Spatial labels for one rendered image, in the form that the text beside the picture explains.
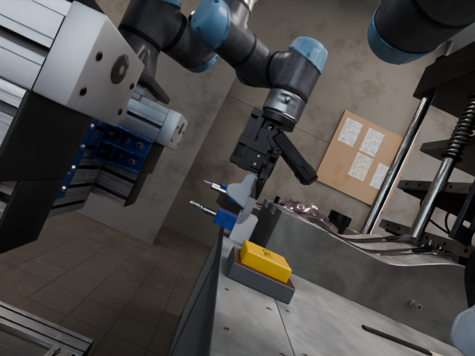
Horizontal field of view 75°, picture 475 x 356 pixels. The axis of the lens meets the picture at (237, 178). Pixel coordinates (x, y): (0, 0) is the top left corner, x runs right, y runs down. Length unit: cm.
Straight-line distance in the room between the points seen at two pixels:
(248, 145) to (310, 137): 337
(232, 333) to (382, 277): 39
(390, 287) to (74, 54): 57
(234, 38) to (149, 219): 258
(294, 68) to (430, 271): 43
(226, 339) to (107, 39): 28
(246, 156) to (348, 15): 397
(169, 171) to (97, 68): 282
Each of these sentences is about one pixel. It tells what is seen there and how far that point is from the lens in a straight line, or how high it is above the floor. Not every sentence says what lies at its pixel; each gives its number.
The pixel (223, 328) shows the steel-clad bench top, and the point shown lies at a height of 80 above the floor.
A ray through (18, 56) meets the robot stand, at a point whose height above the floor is 93.
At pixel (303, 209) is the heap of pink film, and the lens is 95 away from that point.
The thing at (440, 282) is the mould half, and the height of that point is 89.
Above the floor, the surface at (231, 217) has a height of 84.
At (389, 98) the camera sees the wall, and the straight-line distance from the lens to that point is 437.
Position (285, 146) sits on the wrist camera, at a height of 100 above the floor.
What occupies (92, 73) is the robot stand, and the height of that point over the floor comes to 94.
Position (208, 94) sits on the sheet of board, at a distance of 349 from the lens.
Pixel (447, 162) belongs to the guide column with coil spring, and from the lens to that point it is 171.
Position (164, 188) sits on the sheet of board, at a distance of 310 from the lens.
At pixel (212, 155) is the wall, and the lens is 377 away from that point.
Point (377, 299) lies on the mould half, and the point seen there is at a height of 82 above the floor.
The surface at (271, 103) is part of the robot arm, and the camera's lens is 59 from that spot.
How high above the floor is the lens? 91
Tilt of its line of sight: level
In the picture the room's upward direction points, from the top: 25 degrees clockwise
